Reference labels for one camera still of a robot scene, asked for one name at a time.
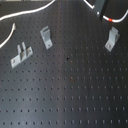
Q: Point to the grey clip right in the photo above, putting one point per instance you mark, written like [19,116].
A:
[112,40]

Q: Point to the grey clip middle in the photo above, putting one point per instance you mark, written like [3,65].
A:
[45,34]

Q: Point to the grey clip left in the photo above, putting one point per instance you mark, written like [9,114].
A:
[23,54]

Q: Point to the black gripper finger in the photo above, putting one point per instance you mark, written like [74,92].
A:
[100,7]

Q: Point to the grey clip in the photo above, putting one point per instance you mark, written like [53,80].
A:
[112,40]
[23,54]
[45,34]

